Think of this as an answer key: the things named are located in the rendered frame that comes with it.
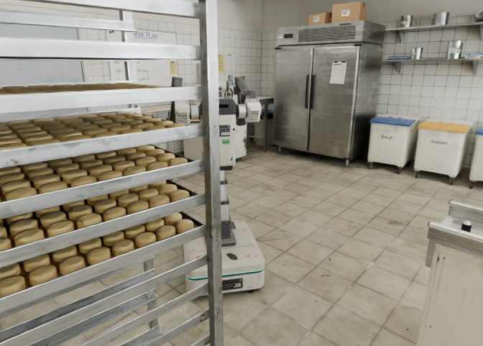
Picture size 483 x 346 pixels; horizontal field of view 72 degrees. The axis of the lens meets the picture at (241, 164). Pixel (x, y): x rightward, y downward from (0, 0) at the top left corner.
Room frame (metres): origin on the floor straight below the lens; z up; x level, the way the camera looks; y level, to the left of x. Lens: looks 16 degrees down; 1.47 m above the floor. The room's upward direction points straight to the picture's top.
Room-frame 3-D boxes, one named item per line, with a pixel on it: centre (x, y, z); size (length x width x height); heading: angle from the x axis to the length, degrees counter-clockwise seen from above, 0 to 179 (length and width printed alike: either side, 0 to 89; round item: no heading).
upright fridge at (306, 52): (5.45, -1.33, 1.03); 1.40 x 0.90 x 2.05; 48
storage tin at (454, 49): (4.60, -2.79, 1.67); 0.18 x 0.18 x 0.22
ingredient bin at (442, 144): (4.39, -2.72, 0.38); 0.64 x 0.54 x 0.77; 139
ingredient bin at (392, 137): (4.82, -2.23, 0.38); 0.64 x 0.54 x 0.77; 141
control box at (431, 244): (1.24, -0.83, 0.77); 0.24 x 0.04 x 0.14; 136
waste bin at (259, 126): (6.46, -0.48, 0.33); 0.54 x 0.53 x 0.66; 48
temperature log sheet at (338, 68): (4.85, -1.36, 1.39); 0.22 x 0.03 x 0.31; 48
